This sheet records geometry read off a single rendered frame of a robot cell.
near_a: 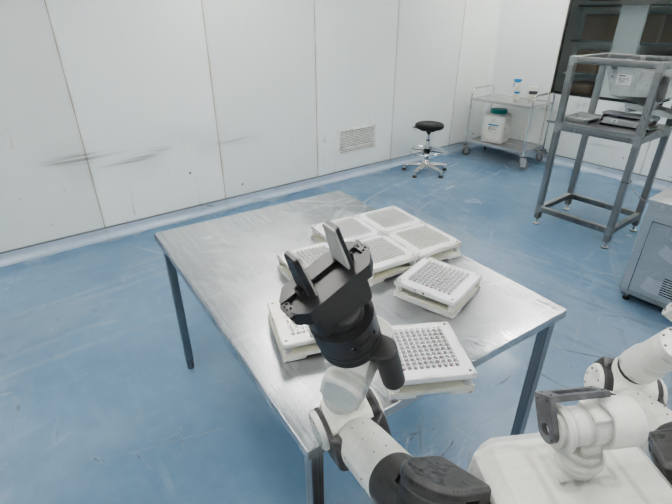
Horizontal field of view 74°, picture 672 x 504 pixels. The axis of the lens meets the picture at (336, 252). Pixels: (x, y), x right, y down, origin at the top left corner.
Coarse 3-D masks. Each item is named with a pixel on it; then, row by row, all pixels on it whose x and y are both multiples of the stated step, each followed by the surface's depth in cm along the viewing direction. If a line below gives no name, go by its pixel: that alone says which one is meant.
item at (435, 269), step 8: (424, 264) 177; (432, 264) 178; (416, 272) 172; (424, 272) 172; (432, 272) 172; (440, 272) 171; (448, 272) 173; (456, 272) 172; (464, 272) 171; (424, 280) 166; (432, 280) 167; (448, 280) 167; (456, 280) 166; (440, 288) 163; (448, 288) 162; (424, 296) 167
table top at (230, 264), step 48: (336, 192) 271; (192, 240) 214; (240, 240) 214; (288, 240) 214; (192, 288) 177; (240, 288) 177; (384, 288) 177; (480, 288) 177; (240, 336) 150; (480, 336) 150; (528, 336) 155; (288, 384) 131; (288, 432) 120
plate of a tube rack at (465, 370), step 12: (408, 324) 144; (420, 324) 144; (432, 324) 144; (444, 324) 144; (456, 348) 134; (468, 360) 129; (408, 372) 125; (420, 372) 125; (432, 372) 125; (444, 372) 125; (456, 372) 125; (468, 372) 125; (408, 384) 123
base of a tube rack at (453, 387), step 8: (416, 384) 127; (424, 384) 127; (432, 384) 127; (440, 384) 127; (448, 384) 127; (456, 384) 127; (464, 384) 127; (392, 392) 125; (400, 392) 125; (408, 392) 125; (416, 392) 125; (424, 392) 126; (432, 392) 126; (440, 392) 126; (456, 392) 127; (464, 392) 128
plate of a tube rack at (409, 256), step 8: (360, 240) 198; (392, 240) 198; (400, 248) 191; (400, 256) 185; (408, 256) 185; (416, 256) 185; (376, 264) 179; (384, 264) 179; (392, 264) 180; (400, 264) 182; (376, 272) 177
